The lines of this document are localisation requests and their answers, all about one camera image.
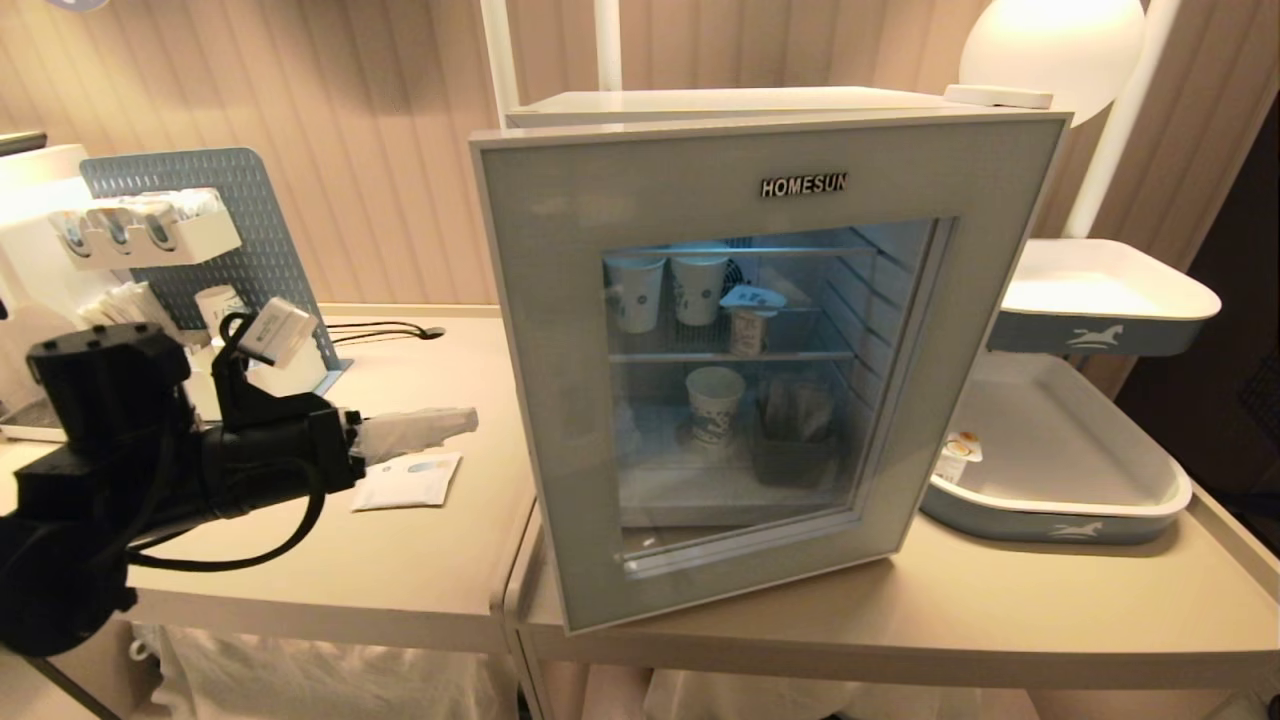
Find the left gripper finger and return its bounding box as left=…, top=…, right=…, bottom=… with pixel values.
left=354, top=405, right=480, bottom=467

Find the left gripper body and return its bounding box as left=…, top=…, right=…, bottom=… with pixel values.
left=203, top=394, right=367, bottom=521

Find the glass mini fridge door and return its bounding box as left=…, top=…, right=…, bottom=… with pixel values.
left=470, top=110, right=1073, bottom=637

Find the white paper cup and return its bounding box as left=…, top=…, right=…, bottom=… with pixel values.
left=684, top=365, right=748, bottom=448
left=604, top=254, right=668, bottom=335
left=194, top=284, right=248, bottom=336
left=669, top=250, right=732, bottom=327

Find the small lidded cup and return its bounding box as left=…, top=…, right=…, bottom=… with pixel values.
left=719, top=284, right=788, bottom=359

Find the grey mini fridge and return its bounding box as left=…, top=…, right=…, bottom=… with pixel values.
left=470, top=86, right=1073, bottom=637

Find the white paper packet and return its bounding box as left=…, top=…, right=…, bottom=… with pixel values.
left=351, top=452, right=464, bottom=513

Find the blue pegboard stand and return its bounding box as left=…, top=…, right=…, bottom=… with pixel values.
left=79, top=147, right=353, bottom=373

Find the white cloth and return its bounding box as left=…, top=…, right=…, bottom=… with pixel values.
left=128, top=622, right=523, bottom=720

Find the white pod holder shelf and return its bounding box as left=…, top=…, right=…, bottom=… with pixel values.
left=48, top=187, right=244, bottom=273

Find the white coffee machine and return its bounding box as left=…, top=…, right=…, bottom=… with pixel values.
left=0, top=143, right=103, bottom=443

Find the dark box of packets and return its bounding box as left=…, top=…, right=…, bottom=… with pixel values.
left=751, top=378, right=841, bottom=490

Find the white and blue tray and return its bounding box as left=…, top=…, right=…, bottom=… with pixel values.
left=919, top=350, right=1194, bottom=547
left=987, top=237, right=1223, bottom=358

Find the white globe lamp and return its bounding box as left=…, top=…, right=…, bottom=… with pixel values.
left=959, top=0, right=1147, bottom=128

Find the white tray stand pole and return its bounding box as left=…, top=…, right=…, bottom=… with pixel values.
left=1061, top=0, right=1183, bottom=240

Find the thin black table cable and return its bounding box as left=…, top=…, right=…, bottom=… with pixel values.
left=323, top=320, right=447, bottom=347

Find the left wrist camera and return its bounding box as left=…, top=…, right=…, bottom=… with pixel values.
left=214, top=297, right=333, bottom=425

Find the white frame post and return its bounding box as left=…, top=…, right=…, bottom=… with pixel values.
left=594, top=0, right=624, bottom=93
left=479, top=0, right=523, bottom=129

